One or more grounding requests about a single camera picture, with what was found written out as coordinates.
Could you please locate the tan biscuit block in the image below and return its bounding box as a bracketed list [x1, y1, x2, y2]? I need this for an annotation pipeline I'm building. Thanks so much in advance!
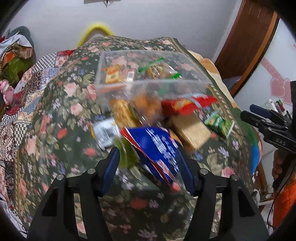
[170, 113, 211, 153]

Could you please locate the green jelly cup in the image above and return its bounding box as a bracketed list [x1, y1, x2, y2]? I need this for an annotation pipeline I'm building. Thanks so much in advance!
[113, 138, 139, 170]

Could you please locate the blue snack bag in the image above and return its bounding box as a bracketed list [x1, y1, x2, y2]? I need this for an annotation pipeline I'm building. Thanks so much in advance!
[120, 126, 181, 192]

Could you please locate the orange snack bag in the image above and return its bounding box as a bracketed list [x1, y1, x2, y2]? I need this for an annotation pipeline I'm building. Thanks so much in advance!
[128, 93, 163, 126]

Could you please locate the yellow puffed snack packet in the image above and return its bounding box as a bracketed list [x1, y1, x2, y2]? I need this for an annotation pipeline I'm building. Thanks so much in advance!
[109, 98, 140, 129]

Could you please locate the person's right hand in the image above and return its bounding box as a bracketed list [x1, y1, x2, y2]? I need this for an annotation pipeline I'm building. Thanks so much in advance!
[272, 149, 287, 180]

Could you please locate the white wardrobe sliding door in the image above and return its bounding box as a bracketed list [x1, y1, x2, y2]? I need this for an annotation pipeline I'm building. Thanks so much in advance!
[234, 20, 295, 114]

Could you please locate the green snack packet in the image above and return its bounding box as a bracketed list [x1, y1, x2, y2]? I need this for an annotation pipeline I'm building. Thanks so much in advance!
[204, 111, 235, 138]

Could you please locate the beige blanket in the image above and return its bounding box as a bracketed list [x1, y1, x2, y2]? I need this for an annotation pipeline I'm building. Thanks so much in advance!
[188, 50, 234, 102]

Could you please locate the red snack bag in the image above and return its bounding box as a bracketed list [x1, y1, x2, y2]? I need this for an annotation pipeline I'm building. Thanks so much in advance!
[161, 94, 218, 117]

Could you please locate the silver black snack packet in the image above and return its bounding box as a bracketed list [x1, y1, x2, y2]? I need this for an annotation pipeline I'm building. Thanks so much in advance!
[92, 117, 120, 149]

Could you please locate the brown wooden door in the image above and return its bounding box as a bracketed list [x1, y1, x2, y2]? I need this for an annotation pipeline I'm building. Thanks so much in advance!
[215, 1, 280, 96]

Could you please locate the patchwork quilt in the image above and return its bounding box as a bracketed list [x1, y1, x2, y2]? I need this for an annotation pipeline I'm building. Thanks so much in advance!
[1, 50, 73, 207]

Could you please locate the clear plastic storage box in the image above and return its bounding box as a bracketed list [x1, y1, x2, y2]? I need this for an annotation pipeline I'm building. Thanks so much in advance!
[94, 50, 211, 109]

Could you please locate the pink rabbit toy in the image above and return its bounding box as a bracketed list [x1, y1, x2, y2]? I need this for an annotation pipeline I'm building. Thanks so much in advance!
[0, 80, 14, 105]

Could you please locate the small orange cake packet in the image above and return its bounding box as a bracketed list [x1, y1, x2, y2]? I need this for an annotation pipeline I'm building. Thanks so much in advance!
[104, 64, 123, 84]

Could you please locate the pile of clothes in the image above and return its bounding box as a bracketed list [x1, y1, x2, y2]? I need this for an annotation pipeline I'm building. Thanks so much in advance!
[1, 26, 34, 87]

